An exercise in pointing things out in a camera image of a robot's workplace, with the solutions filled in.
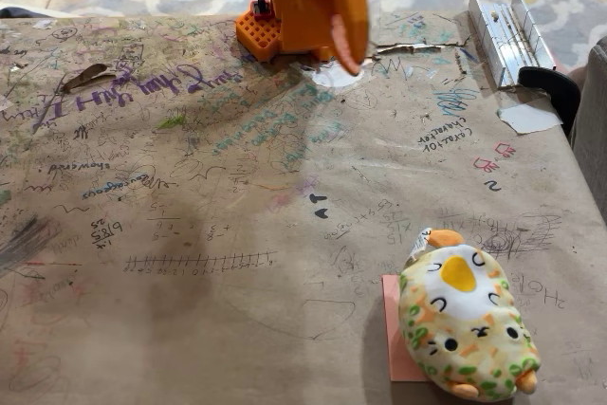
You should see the yellow plush toy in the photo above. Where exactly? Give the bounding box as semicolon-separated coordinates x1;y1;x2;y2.
396;228;543;403

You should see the aluminium miter box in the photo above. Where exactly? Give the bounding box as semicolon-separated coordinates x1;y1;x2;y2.
468;0;558;90

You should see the scribbled brown paper table cover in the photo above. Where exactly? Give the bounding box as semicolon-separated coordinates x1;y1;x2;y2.
0;9;607;405

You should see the grey upholstered seat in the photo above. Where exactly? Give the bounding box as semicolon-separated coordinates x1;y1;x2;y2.
567;36;607;231

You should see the pink sticky note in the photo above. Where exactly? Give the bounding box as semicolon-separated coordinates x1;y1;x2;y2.
381;273;432;383

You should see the dark grey fabric item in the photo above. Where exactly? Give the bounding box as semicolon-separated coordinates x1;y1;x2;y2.
0;5;70;20

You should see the black clamp handle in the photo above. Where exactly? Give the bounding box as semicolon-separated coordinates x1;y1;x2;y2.
518;65;582;137

